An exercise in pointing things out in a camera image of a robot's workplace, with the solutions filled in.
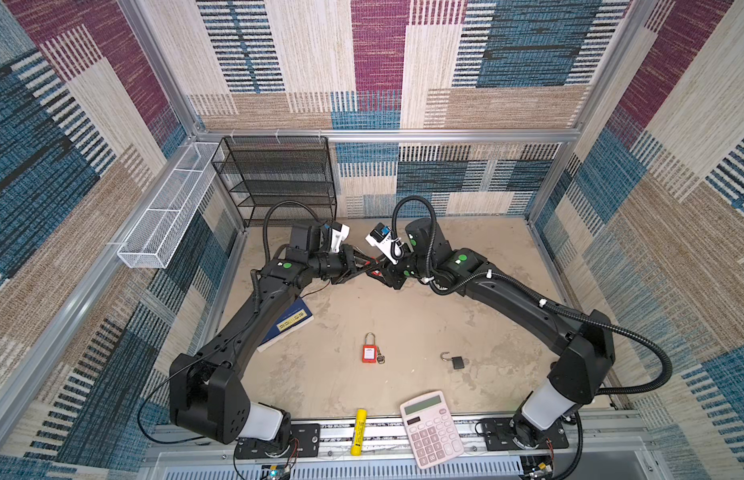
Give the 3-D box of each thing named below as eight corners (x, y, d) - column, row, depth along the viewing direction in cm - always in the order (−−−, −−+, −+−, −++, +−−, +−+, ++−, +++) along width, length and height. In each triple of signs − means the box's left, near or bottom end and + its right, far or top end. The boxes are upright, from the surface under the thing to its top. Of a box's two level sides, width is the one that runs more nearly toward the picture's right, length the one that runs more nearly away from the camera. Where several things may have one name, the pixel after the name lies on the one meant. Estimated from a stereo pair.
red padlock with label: (361, 363, 88) (361, 360, 86) (362, 335, 93) (362, 332, 91) (378, 363, 88) (378, 360, 86) (378, 335, 93) (378, 332, 91)
